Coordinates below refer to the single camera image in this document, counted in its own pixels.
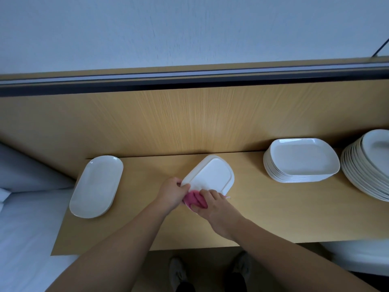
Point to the person's left forearm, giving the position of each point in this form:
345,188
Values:
106,258

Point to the grey upholstered headboard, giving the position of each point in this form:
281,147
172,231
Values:
27,173

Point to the stack of white round plates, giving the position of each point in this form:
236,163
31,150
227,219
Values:
371,161

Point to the pink cleaning cloth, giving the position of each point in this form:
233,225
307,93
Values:
194,199

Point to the white glossy rectangular plate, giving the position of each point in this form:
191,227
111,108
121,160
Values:
213,173
96,185

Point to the white bed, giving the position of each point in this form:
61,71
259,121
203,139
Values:
27,240

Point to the person's left hand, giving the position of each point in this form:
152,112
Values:
170,196

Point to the person's right forearm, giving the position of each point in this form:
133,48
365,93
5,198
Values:
304,261

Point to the person's right hand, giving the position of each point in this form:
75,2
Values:
222,214

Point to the black wall rail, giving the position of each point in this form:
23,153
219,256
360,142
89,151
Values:
182,80

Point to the white pillow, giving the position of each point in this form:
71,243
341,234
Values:
4,196

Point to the stack of white rectangular plates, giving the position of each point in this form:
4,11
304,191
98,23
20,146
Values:
304,156

